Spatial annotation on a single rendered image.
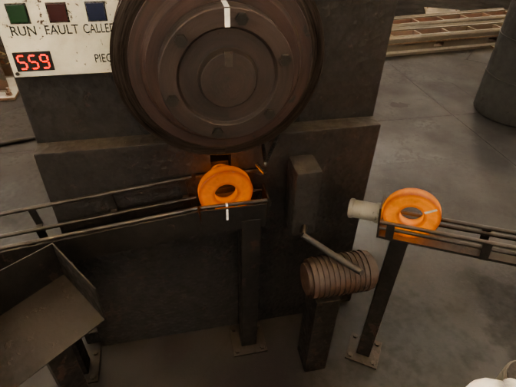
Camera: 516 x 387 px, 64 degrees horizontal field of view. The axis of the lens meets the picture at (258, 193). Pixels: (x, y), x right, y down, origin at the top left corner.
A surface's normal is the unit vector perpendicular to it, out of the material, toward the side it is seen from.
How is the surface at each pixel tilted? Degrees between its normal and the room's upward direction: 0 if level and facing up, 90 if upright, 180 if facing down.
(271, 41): 90
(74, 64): 90
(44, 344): 5
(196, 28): 90
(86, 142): 0
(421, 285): 0
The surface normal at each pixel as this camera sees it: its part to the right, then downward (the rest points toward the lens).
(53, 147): 0.03, -0.79
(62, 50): 0.21, 0.61
